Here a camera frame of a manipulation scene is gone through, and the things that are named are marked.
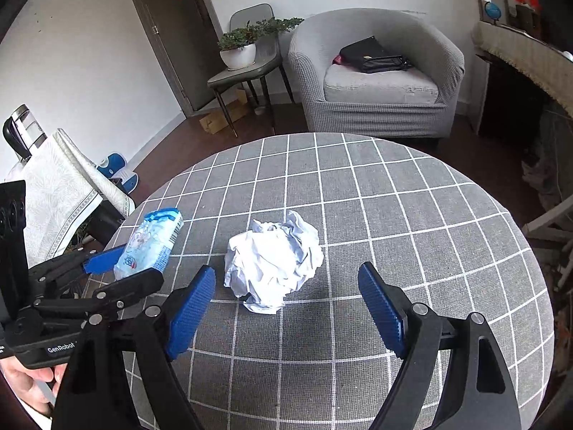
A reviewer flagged blue white tissue pack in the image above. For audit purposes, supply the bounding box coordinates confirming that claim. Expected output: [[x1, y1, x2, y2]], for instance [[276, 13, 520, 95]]
[[113, 208, 184, 281]]

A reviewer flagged light blue paper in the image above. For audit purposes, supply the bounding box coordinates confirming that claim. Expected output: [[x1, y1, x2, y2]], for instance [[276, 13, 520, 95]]
[[223, 210, 324, 315]]

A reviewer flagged person's left hand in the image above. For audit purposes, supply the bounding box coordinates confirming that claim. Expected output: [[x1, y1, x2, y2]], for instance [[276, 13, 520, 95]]
[[1, 356, 67, 416]]

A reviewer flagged white patterned tablecloth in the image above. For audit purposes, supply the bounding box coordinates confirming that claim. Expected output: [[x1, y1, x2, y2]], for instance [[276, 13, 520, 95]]
[[4, 128, 135, 267]]

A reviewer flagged grey checked round tablecloth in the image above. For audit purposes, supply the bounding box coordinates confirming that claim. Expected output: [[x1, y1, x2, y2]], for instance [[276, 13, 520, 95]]
[[112, 133, 554, 429]]

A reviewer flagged blue white slipper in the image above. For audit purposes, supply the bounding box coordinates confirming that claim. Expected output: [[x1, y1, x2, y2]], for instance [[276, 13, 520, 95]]
[[96, 152, 139, 194]]

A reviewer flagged cardboard box on floor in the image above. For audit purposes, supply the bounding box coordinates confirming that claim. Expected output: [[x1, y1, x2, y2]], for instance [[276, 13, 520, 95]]
[[199, 89, 251, 135]]

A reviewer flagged grey armchair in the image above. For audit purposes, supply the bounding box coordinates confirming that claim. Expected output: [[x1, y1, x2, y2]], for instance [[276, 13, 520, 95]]
[[288, 8, 465, 139]]

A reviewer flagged grey door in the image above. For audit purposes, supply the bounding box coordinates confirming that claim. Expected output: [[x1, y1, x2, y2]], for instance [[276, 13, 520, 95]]
[[132, 0, 223, 116]]

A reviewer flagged grey dining chair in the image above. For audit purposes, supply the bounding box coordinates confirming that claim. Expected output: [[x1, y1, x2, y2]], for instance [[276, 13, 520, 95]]
[[208, 3, 295, 136]]

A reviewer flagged white potted green plant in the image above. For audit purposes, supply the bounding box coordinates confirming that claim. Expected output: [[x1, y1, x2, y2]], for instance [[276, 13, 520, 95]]
[[217, 18, 303, 71]]

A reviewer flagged black leather bag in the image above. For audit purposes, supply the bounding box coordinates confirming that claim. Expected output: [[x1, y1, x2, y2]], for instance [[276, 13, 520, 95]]
[[332, 36, 413, 74]]

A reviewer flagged beige fringed desk cloth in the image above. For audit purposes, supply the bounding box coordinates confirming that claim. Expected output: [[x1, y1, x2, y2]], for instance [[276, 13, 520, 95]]
[[472, 21, 573, 116]]

